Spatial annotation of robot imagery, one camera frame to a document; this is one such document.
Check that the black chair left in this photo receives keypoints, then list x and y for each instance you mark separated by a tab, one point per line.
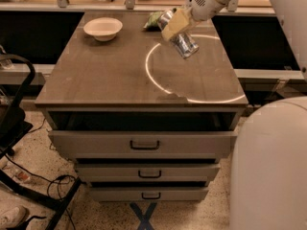
12	129

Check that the green chip bag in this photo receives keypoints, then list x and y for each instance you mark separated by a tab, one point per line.
153	19

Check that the white paper bowl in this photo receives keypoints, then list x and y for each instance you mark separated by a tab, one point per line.
103	29

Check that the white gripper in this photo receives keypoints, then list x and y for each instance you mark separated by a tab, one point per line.
200	4

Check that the white sneaker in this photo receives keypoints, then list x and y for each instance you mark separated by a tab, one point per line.
13	217

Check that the grey drawer cabinet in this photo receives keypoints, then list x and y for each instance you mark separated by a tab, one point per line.
137	72

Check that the grey drawer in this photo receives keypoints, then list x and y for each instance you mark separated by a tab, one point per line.
85	136
148	191
148	171

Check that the bottom grey drawer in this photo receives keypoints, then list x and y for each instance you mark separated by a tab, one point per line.
148	191

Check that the blue silver redbull can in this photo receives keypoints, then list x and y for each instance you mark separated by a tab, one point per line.
184	43

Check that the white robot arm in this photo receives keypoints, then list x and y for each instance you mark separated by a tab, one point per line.
268	188

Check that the middle grey drawer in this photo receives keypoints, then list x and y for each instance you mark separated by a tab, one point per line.
148	171

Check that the top grey drawer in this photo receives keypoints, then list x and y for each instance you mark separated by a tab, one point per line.
85	136

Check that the grey metal railing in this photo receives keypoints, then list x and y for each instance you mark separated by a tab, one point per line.
251	7

